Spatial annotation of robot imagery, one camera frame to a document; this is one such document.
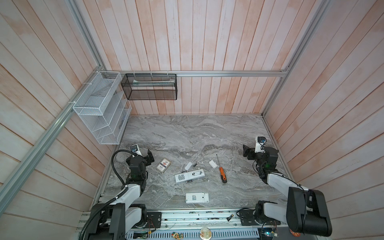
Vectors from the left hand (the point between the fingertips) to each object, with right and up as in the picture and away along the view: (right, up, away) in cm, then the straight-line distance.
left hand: (142, 153), depth 88 cm
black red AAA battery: (+27, -16, -2) cm, 32 cm away
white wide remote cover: (+44, -8, +5) cm, 45 cm away
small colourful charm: (+23, -36, -19) cm, 46 cm away
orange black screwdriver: (+48, -13, -2) cm, 50 cm away
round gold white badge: (+36, -35, -18) cm, 54 cm away
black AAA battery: (+32, -8, +5) cm, 33 cm away
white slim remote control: (+28, -13, 0) cm, 31 cm away
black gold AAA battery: (+49, -31, -13) cm, 59 cm away
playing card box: (+12, -8, +3) cm, 15 cm away
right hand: (+66, +5, +2) cm, 67 cm away
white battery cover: (+28, -9, +5) cm, 29 cm away
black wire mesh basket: (+1, +45, +16) cm, 48 cm away
